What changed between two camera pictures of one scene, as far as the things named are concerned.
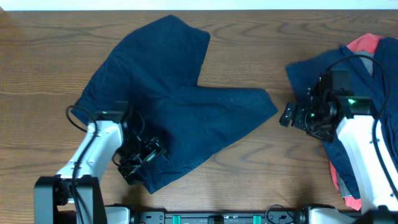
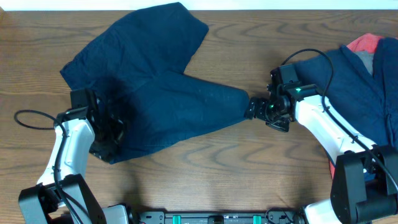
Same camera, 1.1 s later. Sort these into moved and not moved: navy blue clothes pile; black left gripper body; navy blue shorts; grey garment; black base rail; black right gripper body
Moved: black right gripper body; black left gripper body; navy blue shorts
Not moved: navy blue clothes pile; grey garment; black base rail
